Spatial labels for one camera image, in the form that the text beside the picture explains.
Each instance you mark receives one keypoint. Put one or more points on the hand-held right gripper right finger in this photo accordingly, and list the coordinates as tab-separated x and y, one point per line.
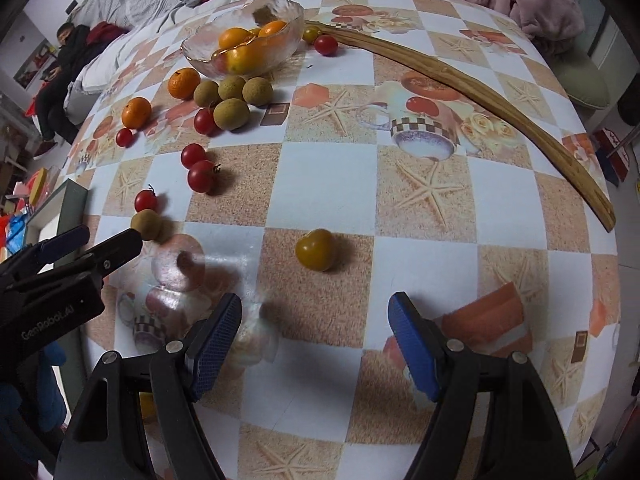
415	350

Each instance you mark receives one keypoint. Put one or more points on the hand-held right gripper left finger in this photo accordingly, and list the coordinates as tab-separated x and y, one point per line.
215	347

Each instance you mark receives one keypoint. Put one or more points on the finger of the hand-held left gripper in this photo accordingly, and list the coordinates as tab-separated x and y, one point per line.
112	252
65	241

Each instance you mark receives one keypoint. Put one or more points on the brown longan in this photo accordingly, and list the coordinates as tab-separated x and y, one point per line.
206	93
231	114
232	87
146	224
258	91

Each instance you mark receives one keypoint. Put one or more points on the clear glass bowl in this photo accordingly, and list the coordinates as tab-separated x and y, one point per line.
200	56

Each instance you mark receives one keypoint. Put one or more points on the person's left forearm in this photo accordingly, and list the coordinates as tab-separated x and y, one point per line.
30	390

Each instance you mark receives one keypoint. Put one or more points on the grey green box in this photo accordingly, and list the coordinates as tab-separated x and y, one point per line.
62	210

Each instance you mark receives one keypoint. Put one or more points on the red cherry tomato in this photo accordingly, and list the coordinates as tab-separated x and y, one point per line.
201	176
326	45
146	201
203	121
193	155
124	137

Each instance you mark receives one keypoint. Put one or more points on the orange mandarin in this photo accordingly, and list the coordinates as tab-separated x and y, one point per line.
183	84
272	28
136	112
247	58
235	37

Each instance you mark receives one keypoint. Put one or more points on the checkered starfish print tablecloth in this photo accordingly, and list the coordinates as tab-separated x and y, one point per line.
320	170

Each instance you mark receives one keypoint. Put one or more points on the red and blue bag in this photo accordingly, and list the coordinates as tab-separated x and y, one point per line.
615	157

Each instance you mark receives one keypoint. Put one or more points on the long curved wooden stick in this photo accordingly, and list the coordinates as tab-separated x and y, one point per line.
440	66

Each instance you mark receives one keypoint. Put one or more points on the greenish yellow cherry tomato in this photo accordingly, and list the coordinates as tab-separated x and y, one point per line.
310	34

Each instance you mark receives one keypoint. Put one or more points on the green cushioned chair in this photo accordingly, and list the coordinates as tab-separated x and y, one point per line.
585	75

